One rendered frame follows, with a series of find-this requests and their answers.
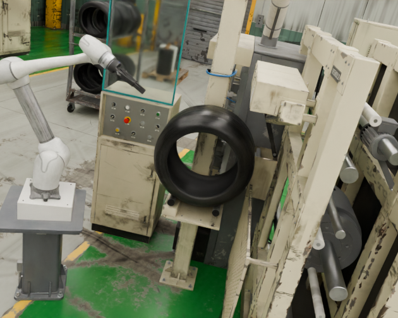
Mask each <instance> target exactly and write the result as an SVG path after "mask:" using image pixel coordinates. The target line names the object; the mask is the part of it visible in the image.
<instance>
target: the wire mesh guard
mask: <svg viewBox="0 0 398 318"><path fill-rule="evenodd" d="M252 187H253V185H252V184H250V188H249V194H248V197H246V196H245V199H244V203H243V207H242V210H241V214H240V217H239V222H238V226H237V229H236V233H235V236H234V240H233V243H232V248H231V252H230V255H229V257H230V260H228V266H227V277H226V287H225V294H224V304H223V311H222V318H233V315H234V311H235V308H236V304H237V302H238V298H239V294H240V291H241V287H242V285H243V281H244V277H245V274H246V270H247V268H248V264H249V261H250V245H251V207H252ZM245 224H246V225H245ZM246 228H247V229H246ZM243 235H244V236H243ZM238 251H239V252H238ZM241 251H242V252H241ZM243 252H244V253H243ZM245 259H246V260H245ZM235 262H236V263H235ZM236 264H237V265H236ZM235 271H236V272H235ZM240 274H241V275H240ZM233 285H234V286H233ZM230 287H232V288H230ZM236 287H237V288H238V289H237V288H236ZM230 294H231V295H230ZM227 305H228V306H227ZM229 308H230V309H229ZM227 312H228V313H227Z"/></svg>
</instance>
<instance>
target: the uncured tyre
mask: <svg viewBox="0 0 398 318"><path fill-rule="evenodd" d="M191 133H209V134H213V135H215V136H218V137H220V138H221V139H223V140H224V141H225V142H226V143H227V144H228V145H229V146H230V147H231V148H232V150H233V152H234V153H235V155H236V158H237V161H236V163H235V164H234V165H233V166H232V167H231V168H230V169H229V170H228V171H226V172H224V173H222V174H219V175H201V174H198V173H196V172H194V171H192V170H190V169H189V168H188V167H187V166H186V165H185V164H184V163H183V162H182V161H181V159H180V157H179V155H178V150H177V140H178V139H179V138H182V137H183V136H185V135H187V134H191ZM154 165H155V171H156V173H157V175H158V178H159V180H160V182H161V184H162V185H163V186H164V187H165V189H166V190H167V191H168V192H169V193H170V194H172V195H173V196H174V197H175V198H177V199H178V200H180V201H182V202H184V203H186V204H190V205H193V206H199V207H214V206H220V205H222V204H226V203H228V202H229V201H232V200H233V199H235V198H236V197H238V196H239V195H240V194H241V193H242V192H243V191H244V189H245V188H246V186H247V185H248V184H249V182H250V180H251V178H252V175H253V171H254V167H255V144H254V140H253V137H252V135H251V133H250V130H249V129H248V127H247V125H246V124H245V123H244V122H243V121H242V120H241V119H240V118H239V117H238V116H237V115H236V114H234V113H233V112H231V111H229V110H227V109H225V108H222V107H219V106H216V105H196V106H192V107H188V108H187V109H184V110H182V111H180V112H179V113H177V114H176V115H175V116H174V117H173V118H172V119H171V120H170V121H169V122H168V123H167V125H166V126H165V128H164V129H163V131H162V132H161V134H160V135H159V137H158V139H157V142H156V144H155V149H154Z"/></svg>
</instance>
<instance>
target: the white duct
mask: <svg viewBox="0 0 398 318"><path fill-rule="evenodd" d="M289 4H290V0H271V3H270V8H269V11H268V15H267V19H266V21H265V27H264V29H263V34H264V35H265V36H268V37H269V36H270V32H271V29H272V25H273V23H274V19H275V15H276V12H277V8H278V7H281V9H280V13H279V17H278V19H277V23H276V26H275V30H274V33H273V35H272V38H277V37H278V36H279V34H280V30H281V28H282V26H283V22H284V18H285V16H286V12H287V9H288V6H289Z"/></svg>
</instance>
